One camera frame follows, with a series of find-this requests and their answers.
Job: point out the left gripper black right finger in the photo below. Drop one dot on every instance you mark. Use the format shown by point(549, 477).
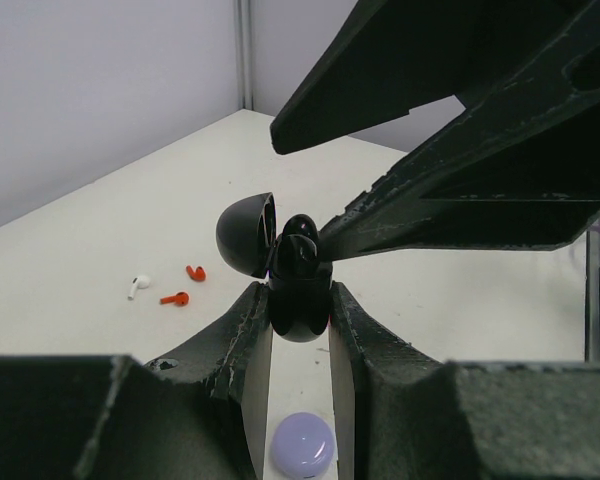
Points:
point(399, 414)

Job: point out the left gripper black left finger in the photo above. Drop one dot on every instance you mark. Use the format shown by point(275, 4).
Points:
point(198, 411)

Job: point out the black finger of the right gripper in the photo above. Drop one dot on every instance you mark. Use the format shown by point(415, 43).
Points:
point(390, 57)
point(519, 169)

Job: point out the purple round earbud charging case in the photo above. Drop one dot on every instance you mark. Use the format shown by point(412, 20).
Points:
point(303, 446)

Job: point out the black round charging case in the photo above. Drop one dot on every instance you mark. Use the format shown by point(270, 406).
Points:
point(299, 278)

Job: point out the black earbud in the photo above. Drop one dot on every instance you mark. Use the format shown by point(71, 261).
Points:
point(298, 247)

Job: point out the orange earbud lower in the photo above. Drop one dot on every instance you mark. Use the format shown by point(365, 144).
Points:
point(179, 299)

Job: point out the orange earbud upper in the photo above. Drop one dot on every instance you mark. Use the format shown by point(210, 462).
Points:
point(196, 274)

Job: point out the white earbud near orange ones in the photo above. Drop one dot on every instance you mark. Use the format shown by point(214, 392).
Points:
point(140, 282)

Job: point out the aluminium frame post left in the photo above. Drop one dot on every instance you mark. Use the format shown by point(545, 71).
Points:
point(244, 52)

